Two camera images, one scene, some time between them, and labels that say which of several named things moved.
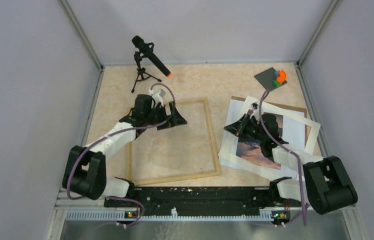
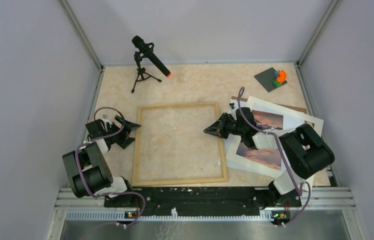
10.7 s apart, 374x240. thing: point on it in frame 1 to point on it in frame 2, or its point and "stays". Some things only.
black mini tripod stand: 142,75 stays
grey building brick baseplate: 266,78 stays
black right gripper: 237,128 to 216,128
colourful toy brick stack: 281,76 stays
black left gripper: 176,120 to 124,140
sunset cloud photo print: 251,150 stays
